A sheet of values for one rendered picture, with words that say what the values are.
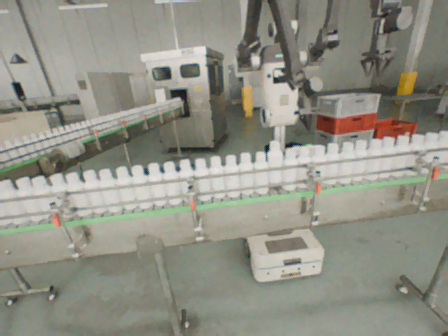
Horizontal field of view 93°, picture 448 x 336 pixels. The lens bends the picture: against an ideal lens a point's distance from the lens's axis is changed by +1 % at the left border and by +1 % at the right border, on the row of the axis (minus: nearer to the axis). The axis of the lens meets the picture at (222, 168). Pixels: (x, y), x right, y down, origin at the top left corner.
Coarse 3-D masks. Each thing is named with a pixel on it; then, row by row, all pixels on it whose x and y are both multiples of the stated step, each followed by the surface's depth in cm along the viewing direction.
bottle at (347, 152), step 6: (348, 144) 84; (342, 150) 84; (348, 150) 82; (342, 156) 83; (348, 156) 82; (354, 156) 82; (348, 162) 83; (342, 168) 84; (348, 168) 83; (342, 174) 85; (342, 180) 86; (348, 180) 86
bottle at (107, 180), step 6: (102, 174) 76; (108, 174) 77; (102, 180) 77; (108, 180) 77; (114, 180) 79; (102, 186) 76; (108, 186) 76; (102, 192) 78; (108, 192) 77; (114, 192) 78; (108, 198) 78; (114, 198) 79; (120, 198) 81; (108, 210) 81; (114, 210) 80; (120, 210) 82
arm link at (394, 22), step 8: (376, 0) 79; (376, 8) 79; (400, 8) 72; (408, 8) 72; (376, 16) 81; (392, 16) 75; (400, 16) 72; (408, 16) 73; (384, 24) 78; (392, 24) 75; (400, 24) 73; (408, 24) 74; (392, 32) 78
